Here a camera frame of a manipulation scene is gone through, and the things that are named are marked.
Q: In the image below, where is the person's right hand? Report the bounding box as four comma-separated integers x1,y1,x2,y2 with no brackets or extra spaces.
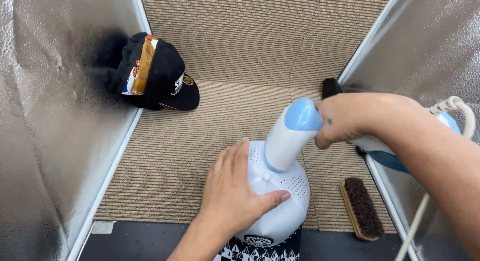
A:
314,92,414,150

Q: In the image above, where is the person's left hand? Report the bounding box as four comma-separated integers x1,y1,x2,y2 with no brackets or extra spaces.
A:
197,137,292,236

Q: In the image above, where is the white perforated cap patterned brim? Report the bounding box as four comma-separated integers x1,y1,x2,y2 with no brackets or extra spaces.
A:
214,140,311,261

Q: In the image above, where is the white and blue garment steamer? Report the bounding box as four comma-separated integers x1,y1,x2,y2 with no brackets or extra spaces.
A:
264,97,462,175

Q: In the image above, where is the wooden brush with dark bristles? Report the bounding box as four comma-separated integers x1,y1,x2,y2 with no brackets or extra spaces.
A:
339,176,385,242

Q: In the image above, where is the beige ribbed carpet mat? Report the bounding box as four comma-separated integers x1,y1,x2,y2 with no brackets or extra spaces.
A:
94,0,397,234

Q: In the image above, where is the white tape piece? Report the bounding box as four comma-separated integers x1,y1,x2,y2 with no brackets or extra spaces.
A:
91,220,117,235

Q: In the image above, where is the black cap with white lettering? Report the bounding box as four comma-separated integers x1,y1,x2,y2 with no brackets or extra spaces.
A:
144,38,200,112

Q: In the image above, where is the cap with gold stripe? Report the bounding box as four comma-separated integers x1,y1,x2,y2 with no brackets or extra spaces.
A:
121,34,159,97

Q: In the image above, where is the black brush handle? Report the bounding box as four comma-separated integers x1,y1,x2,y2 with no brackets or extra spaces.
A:
322,77,344,101

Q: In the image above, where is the white braided steamer cord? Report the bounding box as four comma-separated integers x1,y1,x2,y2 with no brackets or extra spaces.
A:
395,96,477,261

